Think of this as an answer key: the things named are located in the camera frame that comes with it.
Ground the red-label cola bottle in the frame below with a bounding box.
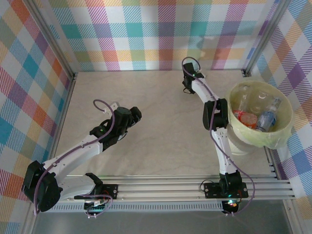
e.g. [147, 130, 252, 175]
[233, 89, 251, 121]

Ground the brown-cap orange-label bottle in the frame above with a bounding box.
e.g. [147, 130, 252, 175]
[243, 114, 258, 129]

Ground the small blue-label water bottle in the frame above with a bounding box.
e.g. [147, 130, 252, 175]
[257, 111, 278, 133]

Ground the white plastic bin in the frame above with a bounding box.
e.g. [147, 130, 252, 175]
[226, 81, 293, 156]

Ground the small black controller board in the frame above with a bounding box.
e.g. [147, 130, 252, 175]
[83, 199, 109, 219]
[222, 198, 241, 216]

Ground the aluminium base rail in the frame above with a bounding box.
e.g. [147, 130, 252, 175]
[26, 175, 295, 203]

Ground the aluminium frame post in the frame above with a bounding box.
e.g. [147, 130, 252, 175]
[24, 0, 78, 81]
[242, 0, 293, 78]

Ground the slotted grey cable duct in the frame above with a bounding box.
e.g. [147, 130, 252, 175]
[39, 204, 225, 213]

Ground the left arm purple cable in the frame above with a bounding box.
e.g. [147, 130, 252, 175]
[34, 98, 116, 216]

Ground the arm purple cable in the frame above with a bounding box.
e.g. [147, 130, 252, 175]
[181, 57, 256, 216]
[34, 98, 116, 216]

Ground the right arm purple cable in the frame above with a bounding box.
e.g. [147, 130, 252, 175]
[181, 57, 256, 216]

